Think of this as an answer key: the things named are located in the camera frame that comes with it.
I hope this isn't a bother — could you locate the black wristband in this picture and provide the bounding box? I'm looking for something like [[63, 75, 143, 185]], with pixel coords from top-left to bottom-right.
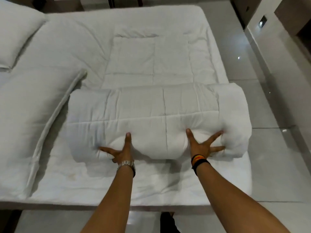
[[192, 159, 211, 176]]

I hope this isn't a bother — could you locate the person's right forearm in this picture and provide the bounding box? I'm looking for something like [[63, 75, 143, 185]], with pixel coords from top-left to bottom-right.
[[194, 162, 297, 233]]

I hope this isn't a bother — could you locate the person's left forearm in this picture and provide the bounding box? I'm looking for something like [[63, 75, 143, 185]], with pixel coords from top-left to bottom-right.
[[80, 164, 136, 233]]

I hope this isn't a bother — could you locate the white mattress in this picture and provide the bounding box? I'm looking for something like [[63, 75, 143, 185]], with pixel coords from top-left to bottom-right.
[[0, 5, 253, 207]]

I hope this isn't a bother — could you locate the long white pillow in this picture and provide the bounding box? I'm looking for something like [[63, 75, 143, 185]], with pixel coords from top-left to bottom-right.
[[0, 68, 88, 200]]

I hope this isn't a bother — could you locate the grey bed frame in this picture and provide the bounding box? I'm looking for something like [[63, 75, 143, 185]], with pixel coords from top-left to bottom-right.
[[0, 198, 220, 213]]

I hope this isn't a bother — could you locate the brown wooden cabinet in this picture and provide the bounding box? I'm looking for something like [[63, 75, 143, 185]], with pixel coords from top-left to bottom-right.
[[274, 0, 311, 58]]

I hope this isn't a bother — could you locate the brown wooden panel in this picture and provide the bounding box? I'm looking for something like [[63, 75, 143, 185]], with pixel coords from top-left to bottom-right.
[[230, 0, 261, 29]]

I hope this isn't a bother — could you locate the white square pillow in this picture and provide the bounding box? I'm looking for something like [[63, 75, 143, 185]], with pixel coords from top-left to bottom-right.
[[0, 2, 48, 72]]

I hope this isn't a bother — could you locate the silver wristwatch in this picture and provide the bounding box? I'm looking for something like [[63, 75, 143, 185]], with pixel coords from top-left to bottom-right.
[[117, 160, 135, 171]]

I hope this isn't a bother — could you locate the orange striped wristband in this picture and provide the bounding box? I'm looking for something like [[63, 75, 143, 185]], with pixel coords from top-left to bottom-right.
[[191, 154, 206, 166]]

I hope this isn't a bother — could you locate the person's right hand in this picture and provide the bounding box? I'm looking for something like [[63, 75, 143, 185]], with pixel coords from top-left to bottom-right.
[[186, 128, 226, 159]]

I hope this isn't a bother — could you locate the person's left hand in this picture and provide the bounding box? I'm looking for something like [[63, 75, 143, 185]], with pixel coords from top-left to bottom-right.
[[99, 132, 134, 166]]

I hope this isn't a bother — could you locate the white quilted duvet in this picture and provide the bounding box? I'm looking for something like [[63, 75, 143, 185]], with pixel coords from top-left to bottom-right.
[[64, 25, 253, 166]]

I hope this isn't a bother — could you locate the person's black trouser leg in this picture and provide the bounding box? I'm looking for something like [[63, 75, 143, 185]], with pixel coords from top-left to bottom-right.
[[160, 212, 181, 233]]

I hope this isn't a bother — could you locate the dark wooden furniture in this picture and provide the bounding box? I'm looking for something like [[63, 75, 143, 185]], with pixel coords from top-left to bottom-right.
[[80, 0, 149, 8]]

